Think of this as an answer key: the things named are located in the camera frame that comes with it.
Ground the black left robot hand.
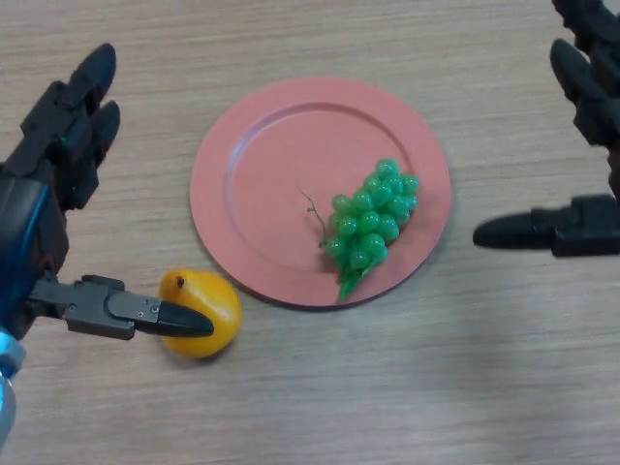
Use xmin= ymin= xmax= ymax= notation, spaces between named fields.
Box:
xmin=0 ymin=43 xmax=215 ymax=343

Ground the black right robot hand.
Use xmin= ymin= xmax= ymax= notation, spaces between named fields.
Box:
xmin=472 ymin=0 xmax=620 ymax=259

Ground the green grapes bunch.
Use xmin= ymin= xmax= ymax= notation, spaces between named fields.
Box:
xmin=297 ymin=157 xmax=421 ymax=302

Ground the pink round plate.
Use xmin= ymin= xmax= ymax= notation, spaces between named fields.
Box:
xmin=189 ymin=76 xmax=452 ymax=311

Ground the yellow pear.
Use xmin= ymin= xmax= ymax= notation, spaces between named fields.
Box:
xmin=158 ymin=267 xmax=243 ymax=359

